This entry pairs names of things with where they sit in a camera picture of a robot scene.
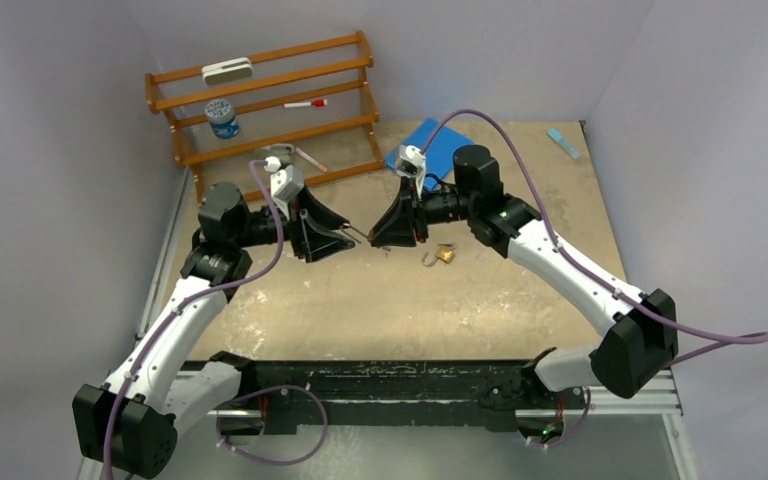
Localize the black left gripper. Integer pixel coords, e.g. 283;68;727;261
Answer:
233;183;354;261

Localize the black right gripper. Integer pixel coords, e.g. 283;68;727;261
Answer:
373;177;478;248

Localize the small brass padlock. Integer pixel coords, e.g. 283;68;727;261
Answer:
341;224;392;256
421;243;457;267

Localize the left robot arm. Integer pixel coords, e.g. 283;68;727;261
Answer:
72;180;355;479

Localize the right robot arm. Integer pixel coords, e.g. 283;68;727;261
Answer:
370;145;678;407

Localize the orange tipped pen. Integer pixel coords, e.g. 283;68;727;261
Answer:
295;147;328;173

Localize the white stapler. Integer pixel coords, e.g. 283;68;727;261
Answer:
252;143;295;166

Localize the blue folder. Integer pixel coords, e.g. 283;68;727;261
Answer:
397;118;474;191

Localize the wooden tiered rack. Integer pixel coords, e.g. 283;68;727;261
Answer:
144;30;385;198

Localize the red capped marker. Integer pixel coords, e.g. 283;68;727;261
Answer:
283;99;328;109

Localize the blue white jar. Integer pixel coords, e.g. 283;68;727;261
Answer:
204;98;240;140

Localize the white eraser block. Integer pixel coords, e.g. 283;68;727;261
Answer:
201;57;253;86

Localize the light blue marker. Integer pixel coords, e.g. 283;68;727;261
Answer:
547;128;582;160

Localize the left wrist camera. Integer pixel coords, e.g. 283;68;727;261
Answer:
269;165;305;219

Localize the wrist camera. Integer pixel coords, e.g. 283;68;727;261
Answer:
393;145;426;198
269;165;305;219

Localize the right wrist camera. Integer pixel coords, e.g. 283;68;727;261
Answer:
393;145;426;198

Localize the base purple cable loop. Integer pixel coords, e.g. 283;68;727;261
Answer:
216;388;328;468

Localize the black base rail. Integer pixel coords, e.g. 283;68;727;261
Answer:
195;349;614;437

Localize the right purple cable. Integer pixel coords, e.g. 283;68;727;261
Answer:
420;109;768;367

